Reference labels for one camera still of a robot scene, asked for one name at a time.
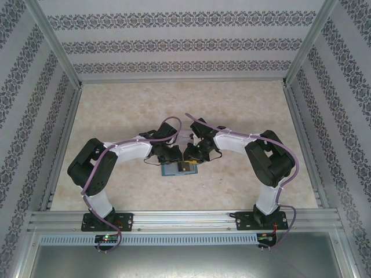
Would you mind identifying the clear acrylic card stand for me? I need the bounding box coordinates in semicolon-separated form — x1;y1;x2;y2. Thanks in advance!
179;123;194;145

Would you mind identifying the thin black right gripper cable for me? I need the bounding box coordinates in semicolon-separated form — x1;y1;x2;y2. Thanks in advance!
207;146;224;162

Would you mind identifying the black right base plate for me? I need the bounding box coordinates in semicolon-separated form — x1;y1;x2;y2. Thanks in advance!
235;211;288;232

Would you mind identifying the aluminium frame post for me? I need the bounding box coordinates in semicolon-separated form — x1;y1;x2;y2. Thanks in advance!
281;0;340;87
26;0;83;89

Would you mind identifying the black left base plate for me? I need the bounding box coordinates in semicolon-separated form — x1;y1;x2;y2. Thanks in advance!
82;212;134;232

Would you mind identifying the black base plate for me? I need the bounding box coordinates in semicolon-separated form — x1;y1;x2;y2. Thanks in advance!
235;211;288;232
82;212;134;232

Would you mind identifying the teal card holder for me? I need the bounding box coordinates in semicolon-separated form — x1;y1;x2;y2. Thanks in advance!
161;162;201;177

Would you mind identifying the grey sheet metal tray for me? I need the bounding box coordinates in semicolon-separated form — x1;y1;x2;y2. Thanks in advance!
28;243;353;278

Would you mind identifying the slotted grey cable duct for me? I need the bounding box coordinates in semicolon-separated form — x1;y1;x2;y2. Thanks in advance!
39;233;259;244

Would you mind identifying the left circuit board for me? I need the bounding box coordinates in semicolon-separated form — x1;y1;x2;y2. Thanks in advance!
94;234;119;244

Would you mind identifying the right circuit board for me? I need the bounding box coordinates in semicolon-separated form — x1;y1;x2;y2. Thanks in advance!
257;232;278;243

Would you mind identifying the circuit board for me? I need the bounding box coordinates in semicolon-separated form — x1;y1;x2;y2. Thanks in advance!
257;232;278;243
94;234;119;244

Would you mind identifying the aluminium mounting rail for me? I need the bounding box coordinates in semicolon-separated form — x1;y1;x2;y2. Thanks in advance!
27;210;344;232

